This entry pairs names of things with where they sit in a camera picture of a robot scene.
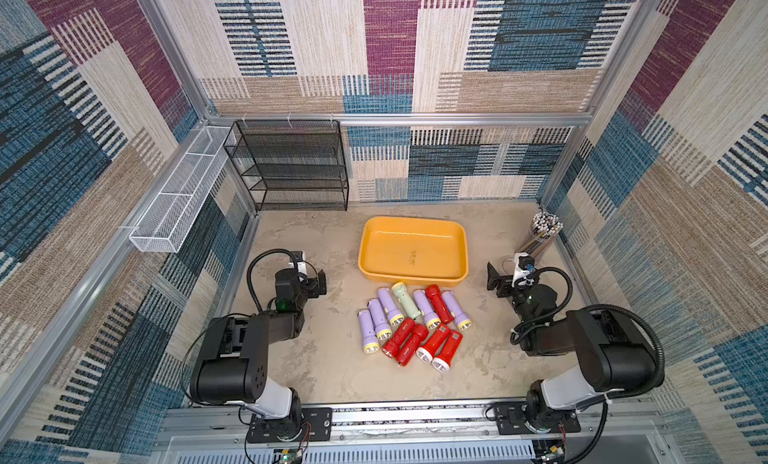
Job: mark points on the cup of pencils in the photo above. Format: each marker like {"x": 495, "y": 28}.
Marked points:
{"x": 543, "y": 230}

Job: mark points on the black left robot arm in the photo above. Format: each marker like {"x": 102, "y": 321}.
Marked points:
{"x": 231, "y": 367}

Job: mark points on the yellow plastic storage tray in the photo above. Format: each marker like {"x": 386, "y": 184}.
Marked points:
{"x": 415, "y": 251}

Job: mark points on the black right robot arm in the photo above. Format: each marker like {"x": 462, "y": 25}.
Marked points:
{"x": 618, "y": 356}

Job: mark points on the white mesh wall basket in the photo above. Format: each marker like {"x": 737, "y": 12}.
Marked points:
{"x": 167, "y": 222}

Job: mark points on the pale green flashlight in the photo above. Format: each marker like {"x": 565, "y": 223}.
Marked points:
{"x": 402, "y": 295}

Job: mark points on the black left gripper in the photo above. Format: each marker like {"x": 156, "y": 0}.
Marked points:
{"x": 314, "y": 292}

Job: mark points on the red flashlight white head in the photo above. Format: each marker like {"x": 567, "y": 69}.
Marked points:
{"x": 429, "y": 349}

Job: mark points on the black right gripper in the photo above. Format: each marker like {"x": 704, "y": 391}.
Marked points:
{"x": 501, "y": 279}

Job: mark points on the black wire shelf rack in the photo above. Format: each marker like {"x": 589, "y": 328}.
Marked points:
{"x": 290, "y": 165}

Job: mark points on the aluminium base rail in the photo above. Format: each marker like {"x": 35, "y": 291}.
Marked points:
{"x": 441, "y": 431}

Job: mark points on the purple flashlight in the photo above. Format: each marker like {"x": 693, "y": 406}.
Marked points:
{"x": 382, "y": 328}
{"x": 392, "y": 311}
{"x": 430, "y": 317}
{"x": 460, "y": 318}
{"x": 370, "y": 343}

